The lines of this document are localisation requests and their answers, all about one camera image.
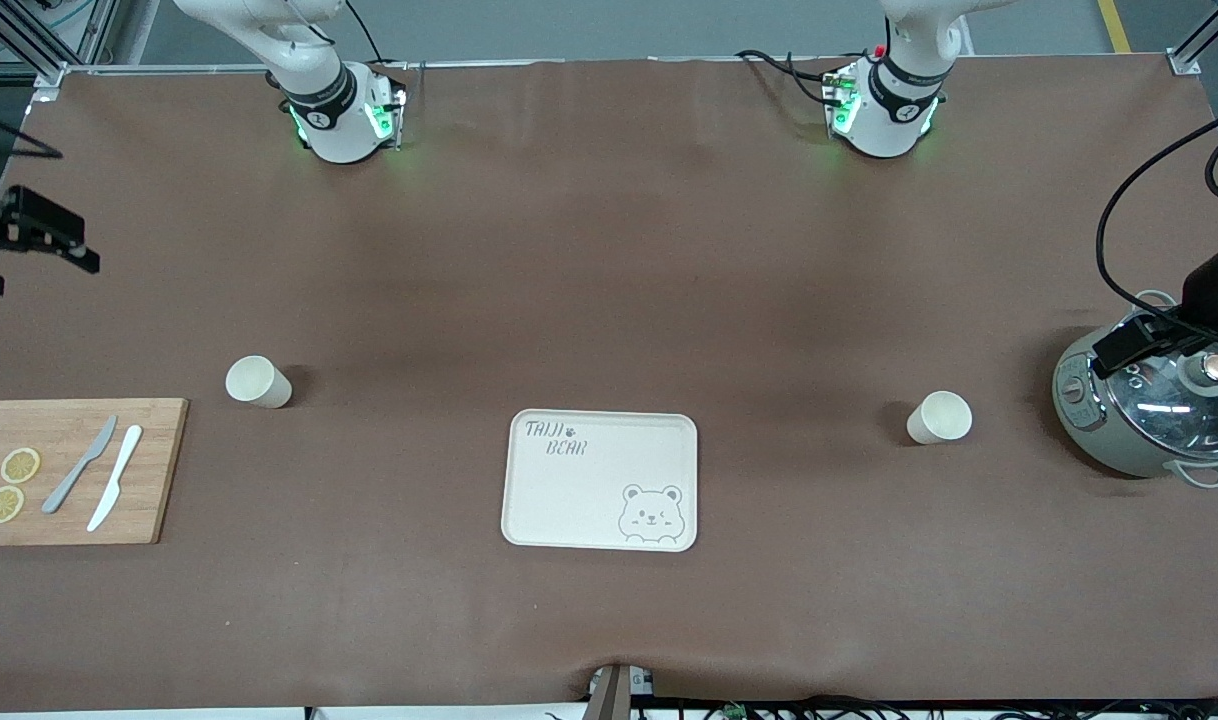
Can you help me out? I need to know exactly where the glass pot lid with knob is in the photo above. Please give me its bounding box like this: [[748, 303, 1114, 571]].
[[1102, 305, 1218, 463]]

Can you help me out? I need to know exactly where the aluminium frame post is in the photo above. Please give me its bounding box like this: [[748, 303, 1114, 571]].
[[0, 0, 120, 93], [1167, 0, 1218, 76]]

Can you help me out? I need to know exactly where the white plastic knife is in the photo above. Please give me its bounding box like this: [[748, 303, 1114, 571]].
[[86, 424, 144, 533]]

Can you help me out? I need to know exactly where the sage green electric pot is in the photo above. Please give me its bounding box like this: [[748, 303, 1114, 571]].
[[1052, 290, 1218, 489]]

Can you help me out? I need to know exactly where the white IKEA cup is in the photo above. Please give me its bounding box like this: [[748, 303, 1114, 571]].
[[906, 390, 973, 446], [225, 355, 294, 410]]

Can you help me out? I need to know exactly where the black base cable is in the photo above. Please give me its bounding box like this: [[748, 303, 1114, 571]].
[[734, 48, 840, 109]]

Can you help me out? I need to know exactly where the cream bear print tray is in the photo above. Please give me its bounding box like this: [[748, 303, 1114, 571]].
[[500, 409, 699, 553]]

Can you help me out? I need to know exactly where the grey plastic knife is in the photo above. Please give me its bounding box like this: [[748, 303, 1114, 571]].
[[41, 415, 119, 515]]

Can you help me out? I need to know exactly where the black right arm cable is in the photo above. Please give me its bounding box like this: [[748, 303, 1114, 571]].
[[0, 105, 65, 161]]

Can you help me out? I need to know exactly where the bamboo cutting board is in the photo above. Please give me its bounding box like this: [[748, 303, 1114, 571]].
[[0, 398, 190, 547]]

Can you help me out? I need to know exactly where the brown post with grey bracket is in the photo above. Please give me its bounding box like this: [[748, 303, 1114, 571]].
[[581, 662, 660, 720]]

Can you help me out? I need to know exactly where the brown table cover mat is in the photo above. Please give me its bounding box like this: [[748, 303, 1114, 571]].
[[0, 55, 1218, 713]]

